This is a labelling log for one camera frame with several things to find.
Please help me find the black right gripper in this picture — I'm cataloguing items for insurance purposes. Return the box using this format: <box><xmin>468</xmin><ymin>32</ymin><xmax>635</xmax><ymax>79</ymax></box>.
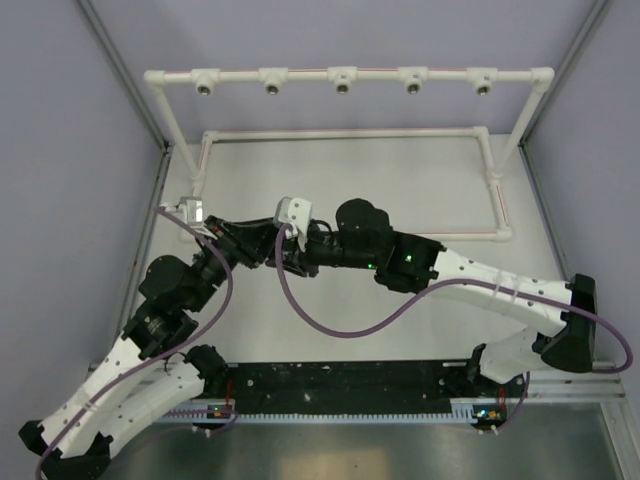
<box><xmin>269</xmin><ymin>223</ymin><xmax>379</xmax><ymax>278</ymax></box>

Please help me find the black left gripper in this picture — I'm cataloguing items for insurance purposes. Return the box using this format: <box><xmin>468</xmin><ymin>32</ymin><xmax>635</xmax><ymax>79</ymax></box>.
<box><xmin>188</xmin><ymin>215</ymin><xmax>286</xmax><ymax>313</ymax></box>

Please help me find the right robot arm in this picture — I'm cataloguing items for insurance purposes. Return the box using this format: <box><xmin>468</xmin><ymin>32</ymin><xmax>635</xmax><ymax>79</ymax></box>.
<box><xmin>274</xmin><ymin>197</ymin><xmax>595</xmax><ymax>396</ymax></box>

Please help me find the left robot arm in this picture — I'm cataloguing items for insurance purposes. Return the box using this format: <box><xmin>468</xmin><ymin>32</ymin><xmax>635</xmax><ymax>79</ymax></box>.
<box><xmin>19</xmin><ymin>217</ymin><xmax>278</xmax><ymax>479</ymax></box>

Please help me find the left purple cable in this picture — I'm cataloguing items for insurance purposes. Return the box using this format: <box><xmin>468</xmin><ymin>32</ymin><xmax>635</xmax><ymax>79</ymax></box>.
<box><xmin>37</xmin><ymin>203</ymin><xmax>235</xmax><ymax>479</ymax></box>

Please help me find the purple cable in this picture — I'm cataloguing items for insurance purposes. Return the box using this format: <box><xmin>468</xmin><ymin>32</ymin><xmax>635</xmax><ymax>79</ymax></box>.
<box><xmin>274</xmin><ymin>224</ymin><xmax>634</xmax><ymax>374</ymax></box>
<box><xmin>37</xmin><ymin>203</ymin><xmax>235</xmax><ymax>479</ymax></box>

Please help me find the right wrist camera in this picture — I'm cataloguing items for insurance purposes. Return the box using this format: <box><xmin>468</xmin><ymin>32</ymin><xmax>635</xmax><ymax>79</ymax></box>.
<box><xmin>273</xmin><ymin>197</ymin><xmax>312</xmax><ymax>251</ymax></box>

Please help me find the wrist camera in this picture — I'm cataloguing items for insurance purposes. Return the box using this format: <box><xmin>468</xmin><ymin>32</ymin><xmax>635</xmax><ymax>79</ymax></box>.
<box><xmin>177</xmin><ymin>196</ymin><xmax>204</xmax><ymax>233</ymax></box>
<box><xmin>273</xmin><ymin>197</ymin><xmax>312</xmax><ymax>251</ymax></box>

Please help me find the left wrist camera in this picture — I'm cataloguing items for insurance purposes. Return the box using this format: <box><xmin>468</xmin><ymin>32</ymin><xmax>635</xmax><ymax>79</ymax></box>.
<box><xmin>177</xmin><ymin>196</ymin><xmax>204</xmax><ymax>233</ymax></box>

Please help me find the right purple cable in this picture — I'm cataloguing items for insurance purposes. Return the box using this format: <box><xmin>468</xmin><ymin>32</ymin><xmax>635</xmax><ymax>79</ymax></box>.
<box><xmin>274</xmin><ymin>224</ymin><xmax>634</xmax><ymax>374</ymax></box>

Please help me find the white PVC pipe frame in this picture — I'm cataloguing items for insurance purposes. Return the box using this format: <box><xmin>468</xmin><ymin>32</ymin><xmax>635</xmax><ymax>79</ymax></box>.
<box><xmin>144</xmin><ymin>66</ymin><xmax>555</xmax><ymax>242</ymax></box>

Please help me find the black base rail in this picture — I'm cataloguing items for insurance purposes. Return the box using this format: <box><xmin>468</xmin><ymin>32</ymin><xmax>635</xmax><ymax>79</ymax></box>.
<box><xmin>200</xmin><ymin>360</ymin><xmax>501</xmax><ymax>416</ymax></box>

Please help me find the left aluminium frame post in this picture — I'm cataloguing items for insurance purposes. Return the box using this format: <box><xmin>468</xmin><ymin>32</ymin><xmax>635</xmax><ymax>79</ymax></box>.
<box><xmin>73</xmin><ymin>0</ymin><xmax>170</xmax><ymax>343</ymax></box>

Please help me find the aluminium frame post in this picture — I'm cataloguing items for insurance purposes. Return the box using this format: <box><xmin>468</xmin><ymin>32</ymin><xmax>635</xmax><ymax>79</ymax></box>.
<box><xmin>73</xmin><ymin>0</ymin><xmax>170</xmax><ymax>343</ymax></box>
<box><xmin>519</xmin><ymin>0</ymin><xmax>640</xmax><ymax>341</ymax></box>

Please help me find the grey slotted cable duct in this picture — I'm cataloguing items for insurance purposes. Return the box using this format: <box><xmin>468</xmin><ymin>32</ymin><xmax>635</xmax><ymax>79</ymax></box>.
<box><xmin>157</xmin><ymin>400</ymin><xmax>507</xmax><ymax>426</ymax></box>

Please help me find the right aluminium frame post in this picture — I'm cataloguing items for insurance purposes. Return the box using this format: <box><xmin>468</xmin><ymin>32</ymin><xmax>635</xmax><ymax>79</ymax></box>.
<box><xmin>519</xmin><ymin>0</ymin><xmax>640</xmax><ymax>341</ymax></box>

